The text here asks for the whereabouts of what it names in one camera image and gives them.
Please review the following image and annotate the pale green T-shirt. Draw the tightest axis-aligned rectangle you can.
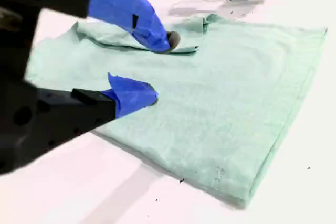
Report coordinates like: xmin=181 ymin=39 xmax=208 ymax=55
xmin=25 ymin=13 xmax=328 ymax=209

